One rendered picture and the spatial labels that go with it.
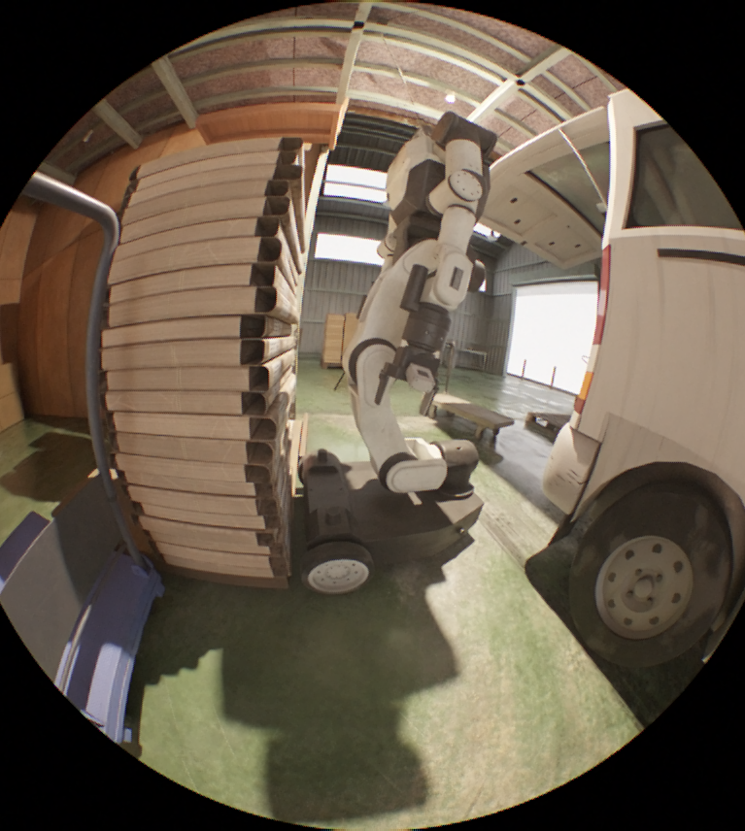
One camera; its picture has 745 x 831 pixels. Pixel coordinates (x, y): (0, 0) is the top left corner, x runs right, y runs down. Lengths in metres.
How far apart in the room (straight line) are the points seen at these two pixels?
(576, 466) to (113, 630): 1.17
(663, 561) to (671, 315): 0.56
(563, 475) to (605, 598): 0.42
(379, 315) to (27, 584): 0.86
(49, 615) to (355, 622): 0.68
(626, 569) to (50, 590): 1.13
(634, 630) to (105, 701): 1.14
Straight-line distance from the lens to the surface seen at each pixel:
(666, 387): 0.69
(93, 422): 0.47
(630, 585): 0.86
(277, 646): 0.72
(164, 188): 0.62
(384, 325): 0.65
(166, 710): 0.78
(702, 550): 0.74
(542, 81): 2.56
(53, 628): 0.51
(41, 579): 0.47
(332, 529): 0.66
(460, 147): 0.73
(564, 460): 0.80
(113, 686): 0.64
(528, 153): 1.56
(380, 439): 0.72
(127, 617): 0.66
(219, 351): 0.43
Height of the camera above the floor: 0.68
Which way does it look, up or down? 18 degrees down
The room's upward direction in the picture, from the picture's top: 6 degrees clockwise
